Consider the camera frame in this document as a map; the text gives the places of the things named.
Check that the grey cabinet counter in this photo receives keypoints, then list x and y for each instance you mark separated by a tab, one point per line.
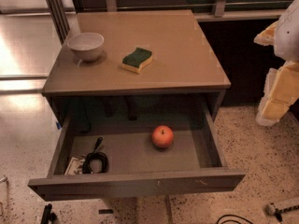
182	59

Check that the grey open drawer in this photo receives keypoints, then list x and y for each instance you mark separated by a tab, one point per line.
194	163

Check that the white power strip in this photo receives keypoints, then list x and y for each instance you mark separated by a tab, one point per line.
282	206

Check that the green and yellow sponge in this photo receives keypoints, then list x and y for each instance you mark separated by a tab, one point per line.
137	60

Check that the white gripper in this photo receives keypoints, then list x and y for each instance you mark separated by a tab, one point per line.
288	36

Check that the white ceramic bowl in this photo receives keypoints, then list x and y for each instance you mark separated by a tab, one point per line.
87	46

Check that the black object on floor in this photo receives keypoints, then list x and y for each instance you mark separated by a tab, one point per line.
48	217

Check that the white paper packet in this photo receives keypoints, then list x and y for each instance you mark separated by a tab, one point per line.
75	166

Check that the red apple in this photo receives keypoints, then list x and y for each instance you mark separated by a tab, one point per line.
162	136

